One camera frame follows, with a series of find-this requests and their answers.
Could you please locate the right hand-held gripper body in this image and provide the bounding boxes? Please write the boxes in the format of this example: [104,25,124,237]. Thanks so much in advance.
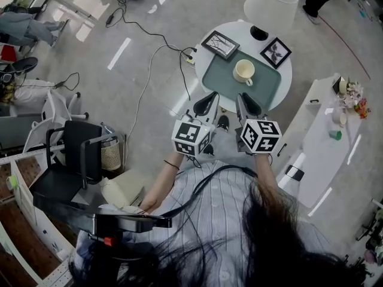
[234,112,284,155]

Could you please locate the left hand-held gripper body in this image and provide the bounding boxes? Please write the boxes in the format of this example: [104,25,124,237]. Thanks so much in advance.
[171,109,217,157]

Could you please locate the green rectangular tray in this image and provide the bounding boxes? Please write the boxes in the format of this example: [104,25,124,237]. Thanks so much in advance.
[200,51,282,109]

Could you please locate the cream cup with handle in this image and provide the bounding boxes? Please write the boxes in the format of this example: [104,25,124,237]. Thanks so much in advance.
[232,59,256,87]

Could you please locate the person's left forearm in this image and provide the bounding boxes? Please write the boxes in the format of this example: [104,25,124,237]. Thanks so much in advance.
[139,151,185,215]

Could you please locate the person's right forearm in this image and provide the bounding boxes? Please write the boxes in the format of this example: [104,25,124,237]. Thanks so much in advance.
[253,152,290,197]

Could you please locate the small white cup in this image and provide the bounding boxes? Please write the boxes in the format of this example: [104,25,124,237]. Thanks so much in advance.
[332,108,348,128]

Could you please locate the person's grey trousers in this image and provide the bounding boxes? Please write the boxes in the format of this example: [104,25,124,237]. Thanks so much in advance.
[206,129,256,167]

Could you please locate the black phone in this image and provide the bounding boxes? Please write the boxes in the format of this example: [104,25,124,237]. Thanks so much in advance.
[285,164,305,182]

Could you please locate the white low cabinet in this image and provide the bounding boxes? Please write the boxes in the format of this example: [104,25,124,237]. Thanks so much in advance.
[276,78,372,209]

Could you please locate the round white side table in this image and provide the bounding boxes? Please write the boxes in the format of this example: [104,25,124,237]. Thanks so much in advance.
[194,21,293,114]

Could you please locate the person's striped shirt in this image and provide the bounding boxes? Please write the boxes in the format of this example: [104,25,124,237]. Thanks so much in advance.
[74,159,332,287]

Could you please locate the wicker waste basket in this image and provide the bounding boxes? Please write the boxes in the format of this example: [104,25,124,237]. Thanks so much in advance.
[100,138,121,172]

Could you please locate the white bottle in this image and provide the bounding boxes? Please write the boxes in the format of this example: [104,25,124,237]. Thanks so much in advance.
[99,178,131,209]

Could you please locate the flower bouquet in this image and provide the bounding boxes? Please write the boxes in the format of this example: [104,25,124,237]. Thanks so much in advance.
[343,81,372,120]

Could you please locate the white shade table lamp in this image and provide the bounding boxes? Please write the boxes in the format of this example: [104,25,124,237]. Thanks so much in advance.
[243,0,300,41]

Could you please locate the black chair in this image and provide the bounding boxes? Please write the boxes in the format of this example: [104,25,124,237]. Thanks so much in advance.
[29,120,104,212]

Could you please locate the white folding chair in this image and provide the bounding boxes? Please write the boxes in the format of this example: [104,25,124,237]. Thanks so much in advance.
[22,88,90,154]

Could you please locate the white pegboard shelf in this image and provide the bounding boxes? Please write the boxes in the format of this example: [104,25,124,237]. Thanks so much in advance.
[0,153,76,287]

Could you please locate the black picture frame leaf print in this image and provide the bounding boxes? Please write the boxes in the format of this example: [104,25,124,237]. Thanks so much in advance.
[259,36,293,70]

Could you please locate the black picture frame branch print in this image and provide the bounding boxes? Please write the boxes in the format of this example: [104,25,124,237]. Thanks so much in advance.
[200,30,241,61]

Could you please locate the white cable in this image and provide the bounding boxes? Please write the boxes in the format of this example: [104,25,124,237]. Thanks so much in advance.
[123,44,193,161]

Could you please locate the small standing mirror frame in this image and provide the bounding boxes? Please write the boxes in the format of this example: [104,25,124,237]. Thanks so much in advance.
[331,75,348,95]

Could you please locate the black power cable with adapter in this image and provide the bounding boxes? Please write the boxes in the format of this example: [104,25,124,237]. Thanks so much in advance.
[105,7,199,102]

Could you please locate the black head camera mount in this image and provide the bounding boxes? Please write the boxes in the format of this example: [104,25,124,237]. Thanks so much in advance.
[87,212,174,248]

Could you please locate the red floor cable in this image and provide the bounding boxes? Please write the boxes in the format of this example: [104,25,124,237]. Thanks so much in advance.
[316,14,372,81]

